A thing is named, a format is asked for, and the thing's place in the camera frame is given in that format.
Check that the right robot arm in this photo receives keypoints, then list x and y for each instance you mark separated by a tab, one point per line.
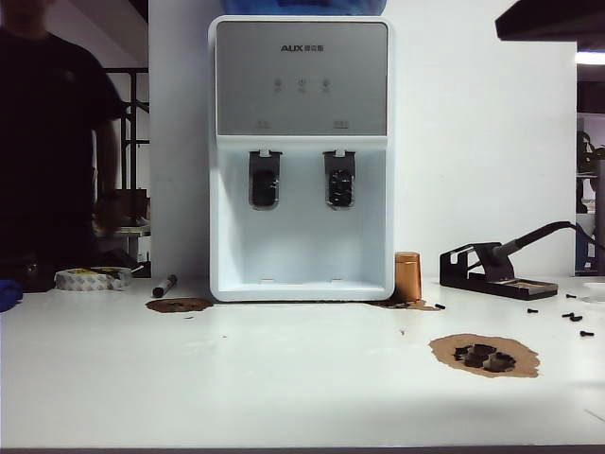
558	23

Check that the grey dispenser tap lever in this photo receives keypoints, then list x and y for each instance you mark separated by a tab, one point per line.
339	189
264	189

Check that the white AUX water dispenser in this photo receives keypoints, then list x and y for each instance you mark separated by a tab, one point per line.
302	75

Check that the copper cylindrical canister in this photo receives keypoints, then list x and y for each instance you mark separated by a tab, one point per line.
408	279

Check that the black marker pen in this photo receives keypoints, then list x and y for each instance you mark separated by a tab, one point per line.
164	286

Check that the black soldering iron stand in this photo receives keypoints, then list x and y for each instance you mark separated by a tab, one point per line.
454	279

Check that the white small bench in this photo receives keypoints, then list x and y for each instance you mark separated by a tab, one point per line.
134	230

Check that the brown cardboard box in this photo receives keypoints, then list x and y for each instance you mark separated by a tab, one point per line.
134	203

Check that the large brown torn patch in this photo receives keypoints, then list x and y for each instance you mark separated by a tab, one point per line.
444	347

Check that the black velcro piece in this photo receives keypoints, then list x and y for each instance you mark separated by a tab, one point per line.
474	361
482	350
461	353

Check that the white tape roll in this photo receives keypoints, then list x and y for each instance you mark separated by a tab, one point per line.
85	281

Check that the black soldering iron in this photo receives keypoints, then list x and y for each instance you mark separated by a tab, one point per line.
534	236

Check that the person in black shirt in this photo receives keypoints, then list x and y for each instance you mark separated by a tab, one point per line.
42	118

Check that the dark potted plant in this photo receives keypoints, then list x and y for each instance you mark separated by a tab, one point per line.
586	151

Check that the blue cloth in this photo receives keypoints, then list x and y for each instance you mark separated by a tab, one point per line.
8	293

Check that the ceiling light panel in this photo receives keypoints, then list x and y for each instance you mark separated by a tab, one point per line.
591	57

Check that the black metal railing frame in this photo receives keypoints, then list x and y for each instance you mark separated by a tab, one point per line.
133	94

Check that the grey post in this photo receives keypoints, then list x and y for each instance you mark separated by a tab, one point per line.
600	213

